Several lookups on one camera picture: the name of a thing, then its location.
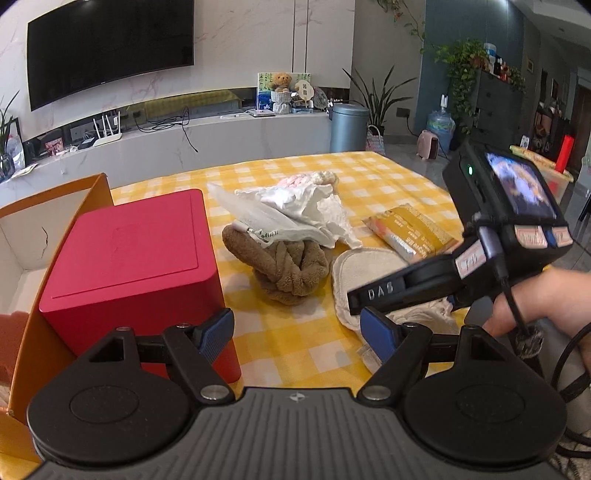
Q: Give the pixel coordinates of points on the blue water jug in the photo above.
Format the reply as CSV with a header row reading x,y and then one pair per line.
x,y
441,127

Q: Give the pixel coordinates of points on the small woven bag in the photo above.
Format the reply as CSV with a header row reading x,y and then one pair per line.
x,y
376,143

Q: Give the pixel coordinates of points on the gold snack packet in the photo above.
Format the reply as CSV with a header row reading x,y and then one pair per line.
x,y
411,233

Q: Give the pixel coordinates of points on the orange cardboard box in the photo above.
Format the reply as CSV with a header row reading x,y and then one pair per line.
x,y
97,198

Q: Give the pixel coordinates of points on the brown teddy bear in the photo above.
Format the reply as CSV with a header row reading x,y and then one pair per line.
x,y
280,85

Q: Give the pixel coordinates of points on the blue and green painting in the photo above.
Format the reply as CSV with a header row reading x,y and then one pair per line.
x,y
263,92

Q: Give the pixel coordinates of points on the long-leaf floor plant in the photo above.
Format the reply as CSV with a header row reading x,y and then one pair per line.
x,y
376,99

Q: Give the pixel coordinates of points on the yellow checkered tablecloth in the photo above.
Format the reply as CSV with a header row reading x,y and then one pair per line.
x,y
286,350

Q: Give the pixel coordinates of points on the pink and white knitted item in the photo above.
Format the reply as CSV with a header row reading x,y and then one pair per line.
x,y
304,178

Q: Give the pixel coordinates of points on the white router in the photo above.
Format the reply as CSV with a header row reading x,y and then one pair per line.
x,y
107,138

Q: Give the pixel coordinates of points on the hanging vine plant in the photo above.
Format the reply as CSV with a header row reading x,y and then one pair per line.
x,y
406,18

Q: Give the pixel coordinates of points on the white plastic bag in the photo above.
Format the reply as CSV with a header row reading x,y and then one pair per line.
x,y
277,217

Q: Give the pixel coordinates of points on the white cloth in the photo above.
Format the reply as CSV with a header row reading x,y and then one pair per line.
x,y
425,316

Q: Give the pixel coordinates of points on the milk tea cup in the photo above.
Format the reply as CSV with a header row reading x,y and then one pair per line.
x,y
561,184

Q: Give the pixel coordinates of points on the round white fan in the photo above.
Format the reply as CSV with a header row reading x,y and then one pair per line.
x,y
304,90

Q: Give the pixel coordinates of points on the black wall television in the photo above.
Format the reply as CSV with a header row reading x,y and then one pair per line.
x,y
111,46

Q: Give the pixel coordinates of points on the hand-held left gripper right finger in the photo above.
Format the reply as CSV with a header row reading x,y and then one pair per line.
x,y
378,334

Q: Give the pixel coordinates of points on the pink heater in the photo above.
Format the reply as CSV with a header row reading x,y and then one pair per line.
x,y
428,145

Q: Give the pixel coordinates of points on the person's right hand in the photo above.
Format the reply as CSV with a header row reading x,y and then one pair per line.
x,y
535,300

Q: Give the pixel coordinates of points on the bushy green pot plant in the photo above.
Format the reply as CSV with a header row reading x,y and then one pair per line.
x,y
461,64

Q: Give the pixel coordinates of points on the brown towel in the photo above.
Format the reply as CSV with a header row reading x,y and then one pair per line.
x,y
286,267

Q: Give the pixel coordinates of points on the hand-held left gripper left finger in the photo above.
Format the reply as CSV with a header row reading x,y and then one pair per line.
x,y
217,334

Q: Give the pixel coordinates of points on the white marble tv console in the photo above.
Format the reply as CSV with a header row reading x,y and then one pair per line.
x,y
138,152

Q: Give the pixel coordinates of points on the grey metal trash can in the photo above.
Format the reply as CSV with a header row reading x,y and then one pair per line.
x,y
350,129

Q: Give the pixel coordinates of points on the red box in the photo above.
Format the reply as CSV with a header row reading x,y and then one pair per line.
x,y
138,258

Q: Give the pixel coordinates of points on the cream round pad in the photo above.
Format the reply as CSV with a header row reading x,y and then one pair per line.
x,y
360,272

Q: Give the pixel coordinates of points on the person's right forearm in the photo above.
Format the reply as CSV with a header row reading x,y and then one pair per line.
x,y
577,300

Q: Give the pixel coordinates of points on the green plant in glass vase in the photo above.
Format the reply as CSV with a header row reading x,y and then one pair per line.
x,y
7,138

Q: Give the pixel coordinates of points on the small pink box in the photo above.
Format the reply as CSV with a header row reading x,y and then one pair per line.
x,y
53,145

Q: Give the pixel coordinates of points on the dark cabinet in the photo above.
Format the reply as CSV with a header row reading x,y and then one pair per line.
x,y
498,106

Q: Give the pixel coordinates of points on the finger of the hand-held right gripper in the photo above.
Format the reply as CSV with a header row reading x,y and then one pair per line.
x,y
383,288

